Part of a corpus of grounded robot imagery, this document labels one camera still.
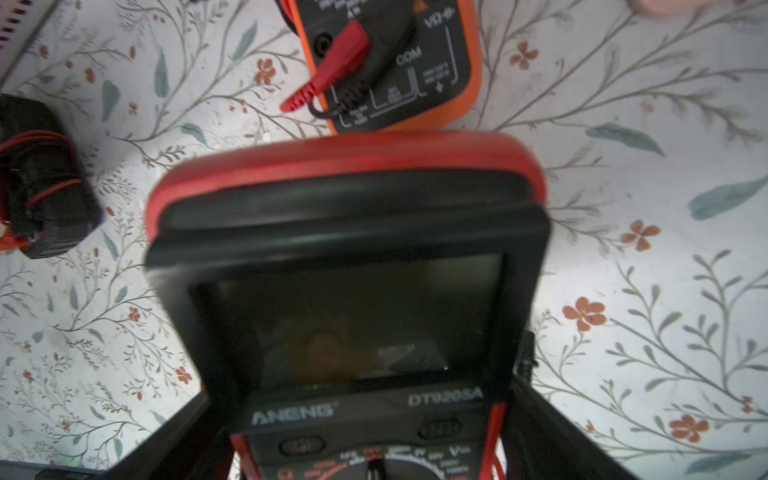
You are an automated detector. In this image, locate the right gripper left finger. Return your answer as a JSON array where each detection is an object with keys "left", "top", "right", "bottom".
[{"left": 101, "top": 389, "right": 235, "bottom": 480}]

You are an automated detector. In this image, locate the pink white calculator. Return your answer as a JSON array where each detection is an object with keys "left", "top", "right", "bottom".
[{"left": 628, "top": 0, "right": 721, "bottom": 17}]

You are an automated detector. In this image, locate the red multimeter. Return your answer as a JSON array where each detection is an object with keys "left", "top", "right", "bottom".
[{"left": 145, "top": 130, "right": 551, "bottom": 479}]

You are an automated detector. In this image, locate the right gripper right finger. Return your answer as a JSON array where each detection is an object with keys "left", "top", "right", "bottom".
[{"left": 500, "top": 375, "right": 635, "bottom": 480}]

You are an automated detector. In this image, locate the small black multimeter back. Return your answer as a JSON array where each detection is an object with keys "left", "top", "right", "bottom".
[{"left": 1, "top": 94, "right": 102, "bottom": 259}]

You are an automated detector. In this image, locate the white plastic perforated basket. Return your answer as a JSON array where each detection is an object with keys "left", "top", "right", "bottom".
[{"left": 0, "top": 0, "right": 58, "bottom": 82}]

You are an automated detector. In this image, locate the orange multimeter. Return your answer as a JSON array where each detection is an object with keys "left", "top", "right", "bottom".
[{"left": 278, "top": 1, "right": 483, "bottom": 135}]

